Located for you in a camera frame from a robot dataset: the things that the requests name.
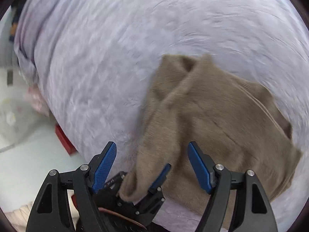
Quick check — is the brown knit sweater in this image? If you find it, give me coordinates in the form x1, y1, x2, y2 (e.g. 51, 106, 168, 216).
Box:
120, 55, 308, 214

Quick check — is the red box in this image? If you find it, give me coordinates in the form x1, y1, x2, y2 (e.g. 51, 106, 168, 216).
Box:
55, 124, 77, 155

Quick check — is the lavender embossed bedspread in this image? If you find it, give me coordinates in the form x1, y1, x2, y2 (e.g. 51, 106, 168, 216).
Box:
14, 0, 308, 231

